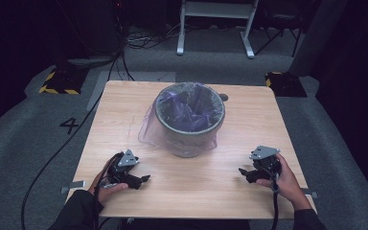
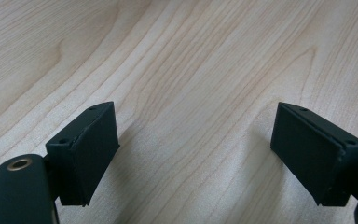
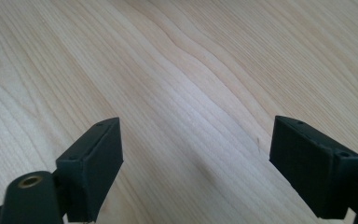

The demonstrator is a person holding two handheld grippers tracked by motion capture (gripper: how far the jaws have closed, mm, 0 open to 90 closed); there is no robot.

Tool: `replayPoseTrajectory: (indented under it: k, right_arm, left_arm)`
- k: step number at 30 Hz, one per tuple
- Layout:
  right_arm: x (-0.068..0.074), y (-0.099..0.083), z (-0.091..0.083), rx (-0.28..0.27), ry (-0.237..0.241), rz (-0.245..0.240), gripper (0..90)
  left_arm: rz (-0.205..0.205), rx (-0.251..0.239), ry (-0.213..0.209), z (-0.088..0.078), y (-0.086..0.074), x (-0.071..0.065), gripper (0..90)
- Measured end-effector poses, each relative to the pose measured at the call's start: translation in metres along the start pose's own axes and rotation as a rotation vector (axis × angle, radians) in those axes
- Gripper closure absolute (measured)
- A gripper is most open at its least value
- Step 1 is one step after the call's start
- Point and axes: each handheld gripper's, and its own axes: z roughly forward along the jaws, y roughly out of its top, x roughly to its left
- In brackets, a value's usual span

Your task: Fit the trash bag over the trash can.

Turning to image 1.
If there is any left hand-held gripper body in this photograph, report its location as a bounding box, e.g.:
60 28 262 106
107 149 141 184

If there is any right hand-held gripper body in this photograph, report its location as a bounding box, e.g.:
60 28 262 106
248 145 283 180

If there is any green round bin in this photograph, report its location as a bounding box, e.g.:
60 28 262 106
153 81 226 158

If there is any purple plastic bag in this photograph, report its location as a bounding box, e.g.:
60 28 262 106
137 81 226 158

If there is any person's left hand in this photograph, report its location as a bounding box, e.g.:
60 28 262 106
87 152 129 205

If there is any person's right hand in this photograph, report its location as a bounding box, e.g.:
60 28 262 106
256 152 312 211

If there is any yellow black striped base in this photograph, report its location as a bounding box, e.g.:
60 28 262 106
264 71 308 99
38 66 89 96

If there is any black tripod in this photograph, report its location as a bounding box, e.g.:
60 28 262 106
254 12 303 58

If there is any grey curtain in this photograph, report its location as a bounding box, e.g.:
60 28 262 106
288 0 349 78

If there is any dark equipment stand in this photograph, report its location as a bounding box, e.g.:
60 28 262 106
54 0 126 70

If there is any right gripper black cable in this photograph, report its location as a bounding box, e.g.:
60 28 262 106
266 166 281 230

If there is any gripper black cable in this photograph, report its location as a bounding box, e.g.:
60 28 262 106
266 166 281 230
93 152 135 230

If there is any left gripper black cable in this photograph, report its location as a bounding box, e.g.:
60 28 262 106
93 152 135 230

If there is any grey metal table bracket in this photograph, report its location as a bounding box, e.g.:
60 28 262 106
301 188 318 199
60 180 86 195

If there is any long black floor cable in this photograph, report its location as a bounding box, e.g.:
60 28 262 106
20 47 126 230

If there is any bundle of floor cables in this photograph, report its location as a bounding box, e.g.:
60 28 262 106
126 23 186 50

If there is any white metal stand frame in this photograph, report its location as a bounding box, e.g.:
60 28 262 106
175 0 260 59

